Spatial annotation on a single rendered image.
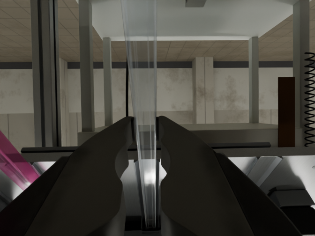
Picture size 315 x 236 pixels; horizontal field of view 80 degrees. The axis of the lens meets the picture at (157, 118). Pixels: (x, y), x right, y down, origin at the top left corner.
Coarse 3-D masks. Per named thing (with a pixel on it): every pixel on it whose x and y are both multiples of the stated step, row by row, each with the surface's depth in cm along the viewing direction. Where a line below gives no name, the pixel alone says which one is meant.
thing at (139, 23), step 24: (120, 0) 7; (144, 0) 7; (144, 24) 8; (144, 48) 8; (144, 72) 9; (144, 96) 10; (144, 120) 12; (144, 144) 13; (144, 168) 16; (144, 192) 19
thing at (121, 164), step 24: (120, 120) 11; (96, 144) 9; (120, 144) 9; (72, 168) 8; (96, 168) 8; (120, 168) 9; (72, 192) 7; (96, 192) 7; (120, 192) 7; (48, 216) 6; (72, 216) 6; (96, 216) 6; (120, 216) 6
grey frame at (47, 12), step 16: (32, 0) 40; (48, 0) 40; (32, 16) 40; (48, 16) 40; (32, 32) 40; (48, 32) 40; (32, 48) 40; (48, 48) 41; (32, 64) 41; (48, 64) 41; (48, 80) 41; (48, 96) 41; (48, 112) 41; (48, 128) 41; (48, 144) 41
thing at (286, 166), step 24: (216, 144) 23; (240, 144) 23; (264, 144) 23; (240, 168) 18; (264, 168) 19; (288, 168) 19; (312, 168) 19; (264, 192) 22; (312, 192) 23; (144, 216) 27
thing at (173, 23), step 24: (96, 0) 55; (168, 0) 55; (216, 0) 56; (240, 0) 56; (264, 0) 56; (288, 0) 56; (96, 24) 69; (120, 24) 70; (168, 24) 70; (192, 24) 71; (216, 24) 71; (240, 24) 71; (264, 24) 72
